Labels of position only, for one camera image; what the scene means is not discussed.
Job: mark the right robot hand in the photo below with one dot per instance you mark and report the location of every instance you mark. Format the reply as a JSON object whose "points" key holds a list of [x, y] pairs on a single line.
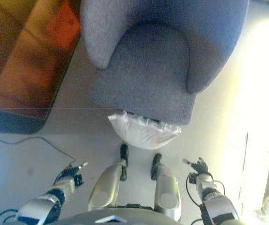
{"points": [[199, 166]]}

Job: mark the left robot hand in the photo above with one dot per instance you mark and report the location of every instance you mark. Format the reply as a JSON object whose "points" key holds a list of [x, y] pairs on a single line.
{"points": [[71, 170]]}

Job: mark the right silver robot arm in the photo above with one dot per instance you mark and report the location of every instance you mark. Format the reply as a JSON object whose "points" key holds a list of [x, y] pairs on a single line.
{"points": [[215, 201]]}

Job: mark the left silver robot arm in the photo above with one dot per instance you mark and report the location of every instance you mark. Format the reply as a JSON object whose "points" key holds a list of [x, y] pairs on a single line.
{"points": [[52, 199]]}

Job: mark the white cushion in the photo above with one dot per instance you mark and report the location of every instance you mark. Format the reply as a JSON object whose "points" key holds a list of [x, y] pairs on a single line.
{"points": [[144, 133]]}

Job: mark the right silver robot leg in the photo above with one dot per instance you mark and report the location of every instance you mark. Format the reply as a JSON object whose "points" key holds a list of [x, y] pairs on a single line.
{"points": [[166, 187]]}

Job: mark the dark robot torso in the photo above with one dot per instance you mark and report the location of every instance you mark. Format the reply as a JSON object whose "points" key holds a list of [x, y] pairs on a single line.
{"points": [[118, 216]]}

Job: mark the blue-grey fabric armchair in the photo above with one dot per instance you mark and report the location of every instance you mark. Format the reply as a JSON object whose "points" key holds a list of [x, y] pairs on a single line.
{"points": [[153, 58]]}

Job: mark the wooden table with dark edge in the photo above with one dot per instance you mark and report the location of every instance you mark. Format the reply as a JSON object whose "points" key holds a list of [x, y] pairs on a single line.
{"points": [[24, 63]]}

